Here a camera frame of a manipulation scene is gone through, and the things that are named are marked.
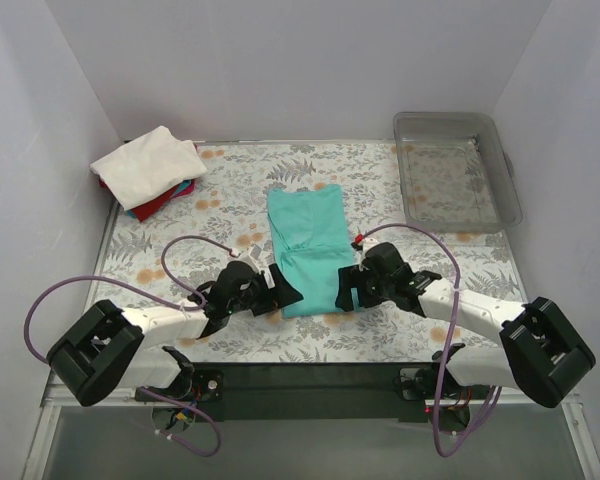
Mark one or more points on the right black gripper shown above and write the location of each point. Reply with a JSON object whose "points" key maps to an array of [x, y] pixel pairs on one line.
{"points": [[356, 288]]}

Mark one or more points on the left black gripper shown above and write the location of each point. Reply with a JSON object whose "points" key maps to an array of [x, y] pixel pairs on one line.
{"points": [[270, 291]]}

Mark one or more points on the teal t shirt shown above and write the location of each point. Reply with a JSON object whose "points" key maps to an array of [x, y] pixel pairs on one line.
{"points": [[310, 238]]}

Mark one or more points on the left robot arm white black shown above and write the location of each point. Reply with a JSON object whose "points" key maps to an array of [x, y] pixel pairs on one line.
{"points": [[109, 347]]}

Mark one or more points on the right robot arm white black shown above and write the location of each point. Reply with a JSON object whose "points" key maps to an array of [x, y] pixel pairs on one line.
{"points": [[537, 350]]}

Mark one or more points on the floral table mat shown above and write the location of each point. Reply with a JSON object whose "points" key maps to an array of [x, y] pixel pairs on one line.
{"points": [[185, 245]]}

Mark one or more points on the clear plastic bin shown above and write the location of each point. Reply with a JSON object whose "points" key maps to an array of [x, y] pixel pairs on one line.
{"points": [[454, 174]]}

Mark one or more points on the blue folded t shirt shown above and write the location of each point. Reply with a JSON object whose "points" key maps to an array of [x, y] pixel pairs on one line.
{"points": [[181, 188]]}

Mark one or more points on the white folded t shirt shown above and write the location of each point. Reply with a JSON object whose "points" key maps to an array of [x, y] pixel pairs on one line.
{"points": [[141, 170]]}

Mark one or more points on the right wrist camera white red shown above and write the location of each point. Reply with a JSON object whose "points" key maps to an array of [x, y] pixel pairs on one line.
{"points": [[363, 244]]}

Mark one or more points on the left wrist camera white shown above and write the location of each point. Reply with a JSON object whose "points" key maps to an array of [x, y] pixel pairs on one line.
{"points": [[249, 256]]}

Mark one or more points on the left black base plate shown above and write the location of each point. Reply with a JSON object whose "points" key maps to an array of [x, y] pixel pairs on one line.
{"points": [[207, 382]]}

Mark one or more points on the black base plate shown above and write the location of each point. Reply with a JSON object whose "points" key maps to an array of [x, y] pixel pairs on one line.
{"points": [[207, 382], [419, 383]]}

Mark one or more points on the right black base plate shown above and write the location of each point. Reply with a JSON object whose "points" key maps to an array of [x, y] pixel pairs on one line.
{"points": [[419, 383]]}

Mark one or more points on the aluminium front rail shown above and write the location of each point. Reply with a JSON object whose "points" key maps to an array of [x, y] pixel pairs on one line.
{"points": [[545, 383]]}

